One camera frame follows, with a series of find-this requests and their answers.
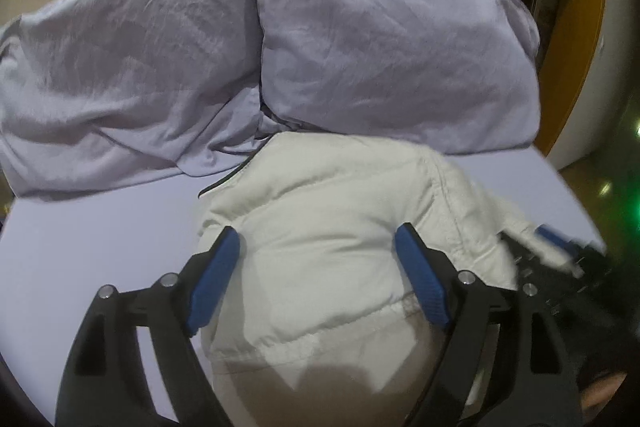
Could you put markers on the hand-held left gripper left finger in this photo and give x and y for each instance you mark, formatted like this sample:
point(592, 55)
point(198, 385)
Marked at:
point(212, 287)

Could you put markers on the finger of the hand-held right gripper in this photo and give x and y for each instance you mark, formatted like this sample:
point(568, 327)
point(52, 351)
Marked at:
point(550, 239)

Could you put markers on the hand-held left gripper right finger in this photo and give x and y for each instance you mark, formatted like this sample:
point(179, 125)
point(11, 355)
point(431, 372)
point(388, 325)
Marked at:
point(422, 277)

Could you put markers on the cream puffer jacket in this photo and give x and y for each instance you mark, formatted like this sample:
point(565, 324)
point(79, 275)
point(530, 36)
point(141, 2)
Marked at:
point(325, 227)

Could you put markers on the person's right hand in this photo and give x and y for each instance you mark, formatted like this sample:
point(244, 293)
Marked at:
point(602, 399)

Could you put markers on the lavender pillow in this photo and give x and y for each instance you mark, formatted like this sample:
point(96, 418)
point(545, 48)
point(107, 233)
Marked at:
point(125, 72)
point(380, 37)

